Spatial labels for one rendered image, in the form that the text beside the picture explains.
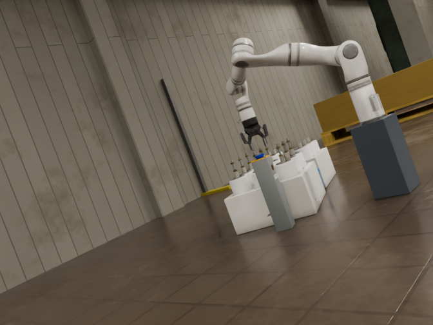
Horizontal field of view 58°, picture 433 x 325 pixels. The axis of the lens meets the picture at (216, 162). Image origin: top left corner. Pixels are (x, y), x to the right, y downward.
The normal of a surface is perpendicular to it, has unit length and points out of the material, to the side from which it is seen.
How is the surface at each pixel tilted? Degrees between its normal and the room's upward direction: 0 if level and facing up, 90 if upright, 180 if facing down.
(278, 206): 90
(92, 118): 90
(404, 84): 90
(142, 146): 90
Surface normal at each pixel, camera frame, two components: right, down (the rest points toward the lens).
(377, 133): -0.66, 0.27
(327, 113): -0.49, 0.21
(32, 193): 0.66, -0.22
